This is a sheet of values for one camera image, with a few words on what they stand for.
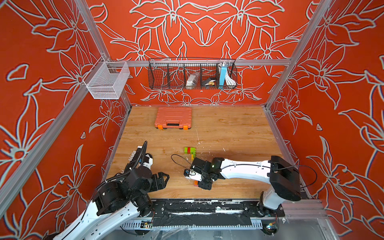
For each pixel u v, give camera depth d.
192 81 0.91
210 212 0.73
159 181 0.60
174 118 1.03
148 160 0.63
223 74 0.85
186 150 0.92
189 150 0.92
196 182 0.72
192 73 0.96
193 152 0.91
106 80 0.93
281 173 0.49
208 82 0.86
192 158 0.90
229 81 0.91
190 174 0.70
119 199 0.45
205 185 0.70
